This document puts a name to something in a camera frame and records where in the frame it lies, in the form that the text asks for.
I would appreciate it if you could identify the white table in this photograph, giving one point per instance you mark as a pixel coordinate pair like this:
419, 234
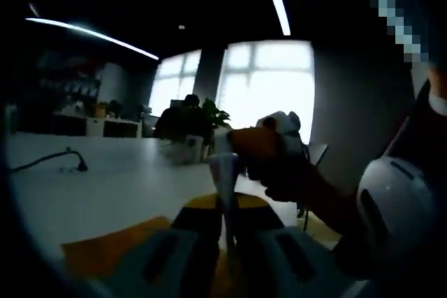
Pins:
122, 186

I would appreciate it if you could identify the person's right hand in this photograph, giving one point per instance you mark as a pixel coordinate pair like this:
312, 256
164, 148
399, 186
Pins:
279, 179

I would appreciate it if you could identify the white toothpaste cap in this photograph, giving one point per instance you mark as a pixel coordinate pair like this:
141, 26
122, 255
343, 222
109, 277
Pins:
220, 141

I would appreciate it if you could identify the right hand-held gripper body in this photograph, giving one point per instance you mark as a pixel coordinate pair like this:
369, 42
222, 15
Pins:
290, 130

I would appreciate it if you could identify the large window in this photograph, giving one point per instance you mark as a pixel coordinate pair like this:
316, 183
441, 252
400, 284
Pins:
272, 85
174, 78

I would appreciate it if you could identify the storage shelf with white boxes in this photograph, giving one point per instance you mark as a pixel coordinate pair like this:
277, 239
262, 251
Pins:
80, 87

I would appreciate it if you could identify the green potted plant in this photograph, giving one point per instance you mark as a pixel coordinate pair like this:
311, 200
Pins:
213, 113

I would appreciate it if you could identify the white blue toothpaste tube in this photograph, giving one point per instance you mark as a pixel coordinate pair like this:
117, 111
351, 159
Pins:
223, 179

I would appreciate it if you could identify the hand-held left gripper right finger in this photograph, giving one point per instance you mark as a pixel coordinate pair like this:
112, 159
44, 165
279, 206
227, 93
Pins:
290, 266

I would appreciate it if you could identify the white bottle with blue label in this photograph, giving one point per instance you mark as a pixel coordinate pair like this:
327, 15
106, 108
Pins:
193, 148

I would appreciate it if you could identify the low white cabinet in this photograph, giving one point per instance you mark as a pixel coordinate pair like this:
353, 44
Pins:
94, 126

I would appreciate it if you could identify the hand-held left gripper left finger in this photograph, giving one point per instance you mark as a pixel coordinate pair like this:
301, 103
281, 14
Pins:
157, 266

